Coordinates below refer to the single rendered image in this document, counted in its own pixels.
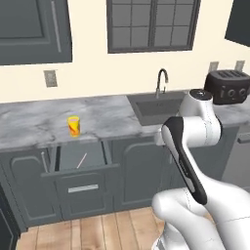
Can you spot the yellow smoothie cup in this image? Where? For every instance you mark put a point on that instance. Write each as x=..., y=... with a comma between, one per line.
x=74, y=127

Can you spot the black toaster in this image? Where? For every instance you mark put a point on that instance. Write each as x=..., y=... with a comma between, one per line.
x=228, y=88

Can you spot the dark appliance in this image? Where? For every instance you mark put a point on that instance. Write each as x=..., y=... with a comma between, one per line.
x=7, y=221

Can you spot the grey wall cupboard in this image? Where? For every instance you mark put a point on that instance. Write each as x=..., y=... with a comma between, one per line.
x=239, y=21

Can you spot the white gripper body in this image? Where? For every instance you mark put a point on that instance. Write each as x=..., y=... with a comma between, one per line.
x=158, y=137

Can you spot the grey wall socket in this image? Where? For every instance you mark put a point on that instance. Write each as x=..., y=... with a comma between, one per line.
x=50, y=78
x=240, y=65
x=213, y=66

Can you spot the grey wall cupboard door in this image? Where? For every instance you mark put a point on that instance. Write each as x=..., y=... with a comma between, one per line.
x=29, y=32

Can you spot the dark framed window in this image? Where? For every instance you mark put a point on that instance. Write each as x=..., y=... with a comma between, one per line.
x=153, y=24

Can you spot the silver tap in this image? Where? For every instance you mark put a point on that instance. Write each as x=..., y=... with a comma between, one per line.
x=160, y=81

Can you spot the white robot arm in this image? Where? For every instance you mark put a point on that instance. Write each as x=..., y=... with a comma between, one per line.
x=201, y=127

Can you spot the open grey drawer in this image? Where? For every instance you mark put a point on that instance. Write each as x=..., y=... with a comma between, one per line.
x=83, y=198

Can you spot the grey base cupboard door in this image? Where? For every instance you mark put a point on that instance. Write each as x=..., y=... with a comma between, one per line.
x=211, y=162
x=140, y=172
x=26, y=192

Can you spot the grey sink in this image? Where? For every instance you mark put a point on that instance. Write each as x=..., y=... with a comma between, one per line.
x=156, y=109

